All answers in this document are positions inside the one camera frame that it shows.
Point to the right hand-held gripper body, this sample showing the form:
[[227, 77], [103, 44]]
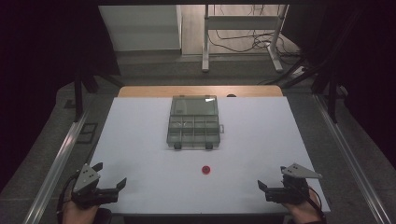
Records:
[[291, 193]]

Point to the person's left hand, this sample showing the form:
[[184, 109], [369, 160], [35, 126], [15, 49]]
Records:
[[77, 214]]

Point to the person's right hand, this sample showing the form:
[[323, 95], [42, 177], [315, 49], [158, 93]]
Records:
[[303, 211]]

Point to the white table cover board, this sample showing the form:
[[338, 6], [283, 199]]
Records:
[[255, 140]]

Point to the clear plastic organizer box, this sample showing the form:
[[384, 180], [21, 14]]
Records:
[[194, 124]]

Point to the black metal stand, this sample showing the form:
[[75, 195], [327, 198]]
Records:
[[332, 93], [78, 96]]

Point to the small dark table fitting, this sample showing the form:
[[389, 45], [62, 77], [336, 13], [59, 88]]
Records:
[[231, 95]]

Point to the small red round disc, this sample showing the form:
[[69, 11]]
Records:
[[205, 169]]

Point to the aluminium rail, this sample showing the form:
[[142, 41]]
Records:
[[56, 171], [351, 161]]

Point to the wooden table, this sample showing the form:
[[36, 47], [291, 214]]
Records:
[[149, 91]]

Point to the white power strip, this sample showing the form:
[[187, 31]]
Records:
[[298, 72]]

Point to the white metal desk frame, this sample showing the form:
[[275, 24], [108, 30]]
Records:
[[239, 22]]

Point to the white cabinet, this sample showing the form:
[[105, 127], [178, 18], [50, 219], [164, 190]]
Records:
[[140, 28]]

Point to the black floor socket plate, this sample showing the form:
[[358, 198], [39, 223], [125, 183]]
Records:
[[87, 132]]

